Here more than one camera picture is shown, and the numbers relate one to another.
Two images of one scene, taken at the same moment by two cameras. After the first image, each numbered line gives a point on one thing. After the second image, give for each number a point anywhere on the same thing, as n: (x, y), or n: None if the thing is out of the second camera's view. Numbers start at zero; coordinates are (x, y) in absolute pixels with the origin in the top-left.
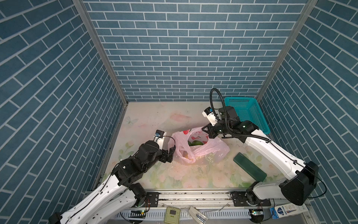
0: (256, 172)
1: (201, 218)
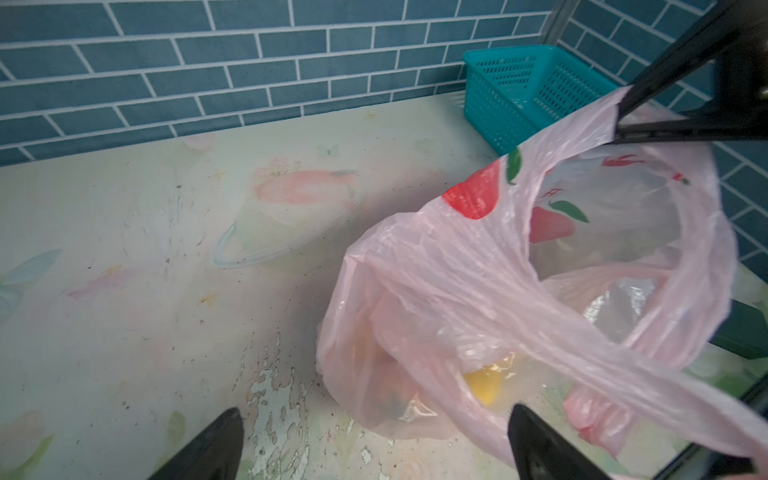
0: (744, 331)
1: None
